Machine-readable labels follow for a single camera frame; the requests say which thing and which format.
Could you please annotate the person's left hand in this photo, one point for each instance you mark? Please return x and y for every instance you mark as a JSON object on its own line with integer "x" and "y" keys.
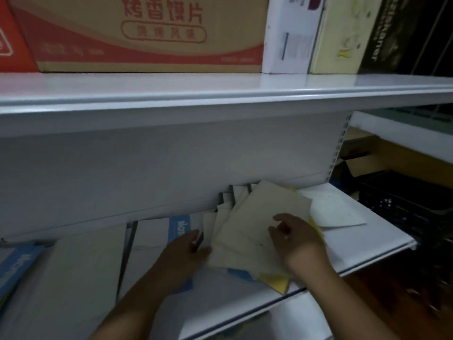
{"x": 178, "y": 260}

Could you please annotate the person's right hand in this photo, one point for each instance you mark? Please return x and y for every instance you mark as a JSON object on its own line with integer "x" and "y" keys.
{"x": 302, "y": 246}

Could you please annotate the person's right thumb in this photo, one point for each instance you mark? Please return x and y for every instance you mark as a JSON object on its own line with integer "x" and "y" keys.
{"x": 276, "y": 235}

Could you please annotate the person's left fingers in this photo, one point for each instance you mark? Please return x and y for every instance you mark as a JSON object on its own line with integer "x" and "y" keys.
{"x": 193, "y": 240}

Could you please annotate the stack of beige envelopes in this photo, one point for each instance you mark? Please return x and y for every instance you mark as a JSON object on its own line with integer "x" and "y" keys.
{"x": 247, "y": 230}

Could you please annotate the person's right forearm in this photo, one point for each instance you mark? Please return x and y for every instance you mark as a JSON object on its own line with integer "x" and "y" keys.
{"x": 336, "y": 304}

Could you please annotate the person's left forearm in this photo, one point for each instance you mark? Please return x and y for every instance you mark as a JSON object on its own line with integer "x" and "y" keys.
{"x": 141, "y": 308}

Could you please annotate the white box with blue label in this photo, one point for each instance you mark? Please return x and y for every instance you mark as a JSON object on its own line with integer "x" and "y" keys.
{"x": 155, "y": 233}

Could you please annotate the yellow paper sheet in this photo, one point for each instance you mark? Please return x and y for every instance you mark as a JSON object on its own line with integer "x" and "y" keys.
{"x": 276, "y": 282}

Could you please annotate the white envelope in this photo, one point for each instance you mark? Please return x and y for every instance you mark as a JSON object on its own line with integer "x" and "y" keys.
{"x": 336, "y": 208}

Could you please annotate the slotted white shelf upright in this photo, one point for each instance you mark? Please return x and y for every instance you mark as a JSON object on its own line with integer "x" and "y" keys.
{"x": 339, "y": 148}

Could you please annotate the black plastic crate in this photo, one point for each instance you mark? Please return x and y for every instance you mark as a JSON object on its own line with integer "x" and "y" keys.
{"x": 403, "y": 201}

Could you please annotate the flat beige box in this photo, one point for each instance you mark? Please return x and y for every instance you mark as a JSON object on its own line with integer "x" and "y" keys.
{"x": 67, "y": 283}

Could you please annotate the plain brown cardboard box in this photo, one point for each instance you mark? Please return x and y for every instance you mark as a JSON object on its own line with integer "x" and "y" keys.
{"x": 396, "y": 162}

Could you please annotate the wide white metal shelf board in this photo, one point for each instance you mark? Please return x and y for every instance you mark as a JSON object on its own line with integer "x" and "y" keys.
{"x": 177, "y": 99}

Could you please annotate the white shelf board of neighbouring rack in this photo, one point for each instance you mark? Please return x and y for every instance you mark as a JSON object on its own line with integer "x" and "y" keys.
{"x": 403, "y": 134}

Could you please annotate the blue and white packet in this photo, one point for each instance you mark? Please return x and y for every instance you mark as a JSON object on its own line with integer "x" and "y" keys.
{"x": 16, "y": 265}

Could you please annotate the white carton with label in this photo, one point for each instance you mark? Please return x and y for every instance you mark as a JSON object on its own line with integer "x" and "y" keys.
{"x": 290, "y": 38}

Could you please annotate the brown carton with red print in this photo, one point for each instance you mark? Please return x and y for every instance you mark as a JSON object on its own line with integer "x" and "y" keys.
{"x": 148, "y": 35}

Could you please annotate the pale yellow carton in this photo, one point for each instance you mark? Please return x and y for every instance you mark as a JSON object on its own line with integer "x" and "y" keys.
{"x": 343, "y": 35}

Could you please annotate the black carton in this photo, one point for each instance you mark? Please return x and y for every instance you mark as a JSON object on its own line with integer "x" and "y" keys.
{"x": 393, "y": 35}

